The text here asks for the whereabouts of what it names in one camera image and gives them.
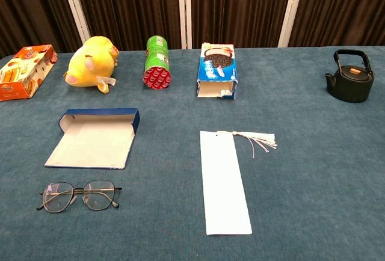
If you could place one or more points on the black kettle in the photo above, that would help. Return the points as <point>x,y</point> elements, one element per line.
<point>350,86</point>

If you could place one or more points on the blue felt table cover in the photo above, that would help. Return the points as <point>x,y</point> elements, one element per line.
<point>300,167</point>

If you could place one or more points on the green chips can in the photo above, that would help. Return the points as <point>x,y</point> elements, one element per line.
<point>156,62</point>

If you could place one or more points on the dark brown curtain panel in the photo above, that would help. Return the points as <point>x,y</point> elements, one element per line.
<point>126,5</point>
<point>27,8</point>
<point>343,5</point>
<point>240,5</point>

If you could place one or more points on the orange wafer snack box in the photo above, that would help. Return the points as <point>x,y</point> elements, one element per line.
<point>21,74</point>

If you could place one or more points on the yellow plush toy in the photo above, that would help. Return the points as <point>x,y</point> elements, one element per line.
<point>87,65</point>

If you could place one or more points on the white bookmark with tassel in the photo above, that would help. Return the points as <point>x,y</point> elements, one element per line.
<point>222,183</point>

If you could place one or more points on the blue cookie box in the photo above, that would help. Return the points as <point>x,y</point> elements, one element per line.
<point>216,65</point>

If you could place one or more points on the black wire-frame eyeglasses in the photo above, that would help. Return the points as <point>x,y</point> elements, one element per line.
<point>57,197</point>

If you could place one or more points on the white partition post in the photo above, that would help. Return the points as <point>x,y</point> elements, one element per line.
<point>75,5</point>
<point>184,8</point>
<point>291,8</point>

